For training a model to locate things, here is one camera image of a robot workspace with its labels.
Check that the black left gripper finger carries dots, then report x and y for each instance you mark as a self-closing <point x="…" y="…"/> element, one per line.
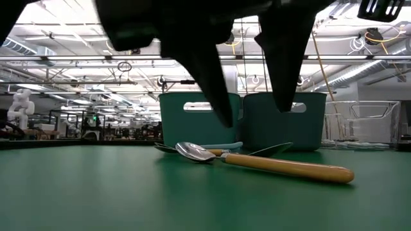
<point x="284" y="64"/>
<point x="199" y="64"/>

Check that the white round column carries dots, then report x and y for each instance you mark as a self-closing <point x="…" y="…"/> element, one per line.
<point x="232" y="80"/>

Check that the teal plastic bin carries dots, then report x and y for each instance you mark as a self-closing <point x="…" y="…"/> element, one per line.
<point x="180" y="128"/>

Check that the dark grey-blue plastic bin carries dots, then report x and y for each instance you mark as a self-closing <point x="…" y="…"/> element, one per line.
<point x="308" y="134"/>

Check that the clear plastic bin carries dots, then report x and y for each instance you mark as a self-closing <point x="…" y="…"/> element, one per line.
<point x="359" y="103"/>

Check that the grey overhead pipe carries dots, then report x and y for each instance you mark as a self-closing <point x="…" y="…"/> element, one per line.
<point x="64" y="82"/>

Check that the white humanoid robot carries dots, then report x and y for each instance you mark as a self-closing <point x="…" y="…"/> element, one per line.
<point x="20" y="109"/>

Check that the black metal stand frame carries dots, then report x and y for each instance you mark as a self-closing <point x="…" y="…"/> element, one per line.
<point x="180" y="82"/>

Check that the silver ventilation duct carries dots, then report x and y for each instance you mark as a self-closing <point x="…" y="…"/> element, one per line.
<point x="369" y="70"/>

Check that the long ceiling light rail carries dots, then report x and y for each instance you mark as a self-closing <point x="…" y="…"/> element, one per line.
<point x="80" y="57"/>

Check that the black workstation frame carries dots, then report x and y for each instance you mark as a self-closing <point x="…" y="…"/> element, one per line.
<point x="93" y="128"/>

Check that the black aluminium table frame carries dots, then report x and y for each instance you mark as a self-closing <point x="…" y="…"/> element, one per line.
<point x="48" y="145"/>

